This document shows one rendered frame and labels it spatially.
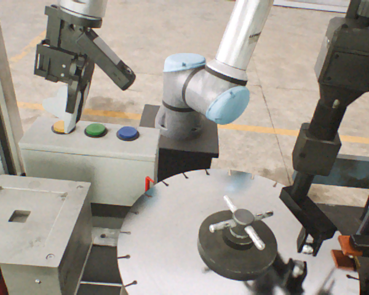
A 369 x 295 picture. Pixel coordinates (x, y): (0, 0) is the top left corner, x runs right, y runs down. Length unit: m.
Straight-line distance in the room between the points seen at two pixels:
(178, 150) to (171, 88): 0.18
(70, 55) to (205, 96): 0.39
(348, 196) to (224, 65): 1.56
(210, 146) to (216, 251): 0.59
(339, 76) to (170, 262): 0.30
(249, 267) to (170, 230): 0.12
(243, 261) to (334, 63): 0.27
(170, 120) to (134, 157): 0.33
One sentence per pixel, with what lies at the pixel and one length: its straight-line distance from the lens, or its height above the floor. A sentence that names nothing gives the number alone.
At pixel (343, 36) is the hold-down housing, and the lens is 0.38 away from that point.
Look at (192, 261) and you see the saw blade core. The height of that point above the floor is 0.95.
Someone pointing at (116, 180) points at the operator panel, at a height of 0.82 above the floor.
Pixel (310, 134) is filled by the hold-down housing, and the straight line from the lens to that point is 0.44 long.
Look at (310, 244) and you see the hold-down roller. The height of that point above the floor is 0.98.
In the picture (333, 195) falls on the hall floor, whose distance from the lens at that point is 2.26.
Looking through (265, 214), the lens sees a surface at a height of 1.00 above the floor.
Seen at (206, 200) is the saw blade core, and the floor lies 0.95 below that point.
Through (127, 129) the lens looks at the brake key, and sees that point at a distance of 0.80.
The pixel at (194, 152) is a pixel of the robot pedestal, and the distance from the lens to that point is 1.02.
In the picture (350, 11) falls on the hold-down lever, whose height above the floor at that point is 1.26.
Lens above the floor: 1.34
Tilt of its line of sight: 36 degrees down
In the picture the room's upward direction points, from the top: 7 degrees clockwise
